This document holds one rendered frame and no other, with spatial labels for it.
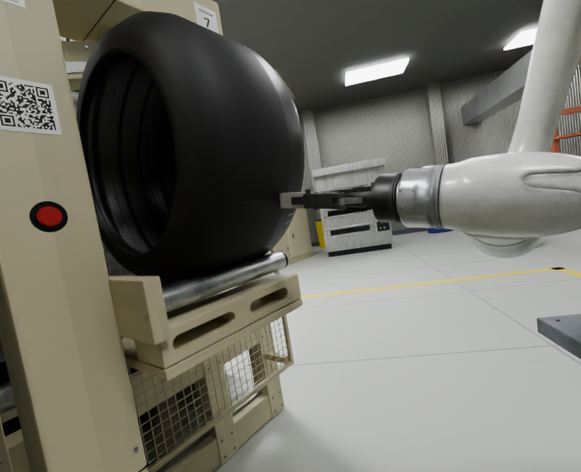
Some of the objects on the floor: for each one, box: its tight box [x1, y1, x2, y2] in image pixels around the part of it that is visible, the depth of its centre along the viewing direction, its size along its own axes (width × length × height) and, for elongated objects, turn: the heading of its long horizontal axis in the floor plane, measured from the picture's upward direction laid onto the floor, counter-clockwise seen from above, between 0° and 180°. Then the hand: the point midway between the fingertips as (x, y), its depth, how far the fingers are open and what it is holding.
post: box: [0, 0, 149, 472], centre depth 48 cm, size 13×13×250 cm
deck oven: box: [312, 157, 394, 258], centre depth 659 cm, size 140×107×179 cm
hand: (296, 199), depth 60 cm, fingers closed
